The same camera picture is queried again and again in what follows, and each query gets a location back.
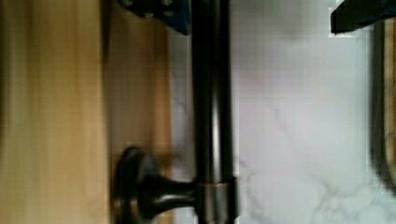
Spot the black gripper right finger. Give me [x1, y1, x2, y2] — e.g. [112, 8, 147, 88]
[330, 0, 396, 34]

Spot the black metal drawer handle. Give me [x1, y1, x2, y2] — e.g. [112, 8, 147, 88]
[111, 0, 239, 224]

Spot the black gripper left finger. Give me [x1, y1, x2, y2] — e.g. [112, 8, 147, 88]
[117, 0, 191, 35]

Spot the dark wooden cutting board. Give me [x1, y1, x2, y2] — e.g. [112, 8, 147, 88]
[371, 19, 395, 194]

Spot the light wooden drawer cabinet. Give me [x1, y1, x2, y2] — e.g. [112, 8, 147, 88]
[1, 0, 172, 224]

